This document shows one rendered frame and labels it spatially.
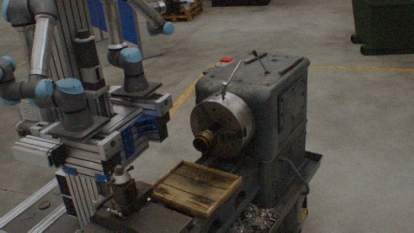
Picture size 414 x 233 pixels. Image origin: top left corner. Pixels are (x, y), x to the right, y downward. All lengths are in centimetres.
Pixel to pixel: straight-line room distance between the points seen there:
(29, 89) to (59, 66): 49
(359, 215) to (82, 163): 202
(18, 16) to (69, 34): 33
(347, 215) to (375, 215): 20
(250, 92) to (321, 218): 141
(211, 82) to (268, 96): 33
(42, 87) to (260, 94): 98
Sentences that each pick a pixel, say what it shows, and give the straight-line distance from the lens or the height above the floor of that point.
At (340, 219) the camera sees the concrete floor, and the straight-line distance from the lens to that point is 308.
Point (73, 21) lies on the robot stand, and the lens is 216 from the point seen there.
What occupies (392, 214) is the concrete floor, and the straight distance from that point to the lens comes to 320.
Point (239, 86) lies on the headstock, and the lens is 198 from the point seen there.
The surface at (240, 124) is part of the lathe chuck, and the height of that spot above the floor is 114.
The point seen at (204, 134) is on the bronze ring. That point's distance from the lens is 182.
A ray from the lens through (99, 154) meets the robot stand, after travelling 193.
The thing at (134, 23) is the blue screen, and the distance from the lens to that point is 683.
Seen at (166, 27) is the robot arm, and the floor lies 148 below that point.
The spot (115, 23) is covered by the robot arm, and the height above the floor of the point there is 154.
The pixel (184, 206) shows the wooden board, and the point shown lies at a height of 89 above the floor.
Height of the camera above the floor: 198
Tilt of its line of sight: 26 degrees down
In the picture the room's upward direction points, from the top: 5 degrees counter-clockwise
